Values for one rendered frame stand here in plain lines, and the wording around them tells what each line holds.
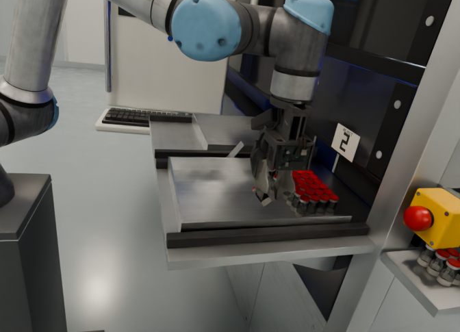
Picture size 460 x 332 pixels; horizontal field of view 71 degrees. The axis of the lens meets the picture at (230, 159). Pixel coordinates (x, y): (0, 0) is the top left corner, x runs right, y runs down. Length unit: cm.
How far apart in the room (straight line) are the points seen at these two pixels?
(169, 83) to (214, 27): 105
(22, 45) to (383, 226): 80
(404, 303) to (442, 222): 33
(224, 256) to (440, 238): 34
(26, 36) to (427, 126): 76
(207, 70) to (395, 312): 108
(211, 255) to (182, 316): 106
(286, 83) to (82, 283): 145
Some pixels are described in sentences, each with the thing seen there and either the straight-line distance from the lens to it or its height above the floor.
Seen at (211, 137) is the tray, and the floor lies 88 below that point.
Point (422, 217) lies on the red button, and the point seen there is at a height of 101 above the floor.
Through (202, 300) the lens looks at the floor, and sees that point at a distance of 167.
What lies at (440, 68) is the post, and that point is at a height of 121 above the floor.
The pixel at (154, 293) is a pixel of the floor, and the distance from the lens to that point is 169.
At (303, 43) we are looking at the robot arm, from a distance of 52.
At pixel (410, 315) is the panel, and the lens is 94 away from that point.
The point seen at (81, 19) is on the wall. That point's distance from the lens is 601.
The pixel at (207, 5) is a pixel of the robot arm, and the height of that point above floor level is 125.
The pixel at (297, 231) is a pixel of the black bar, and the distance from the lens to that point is 63.
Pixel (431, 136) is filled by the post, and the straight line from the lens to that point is 61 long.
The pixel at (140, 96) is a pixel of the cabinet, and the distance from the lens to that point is 146.
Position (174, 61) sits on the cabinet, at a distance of 142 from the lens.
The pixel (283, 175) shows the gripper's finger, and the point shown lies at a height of 97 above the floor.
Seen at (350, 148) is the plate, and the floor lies 102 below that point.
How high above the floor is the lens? 125
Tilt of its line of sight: 25 degrees down
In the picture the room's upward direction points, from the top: 9 degrees clockwise
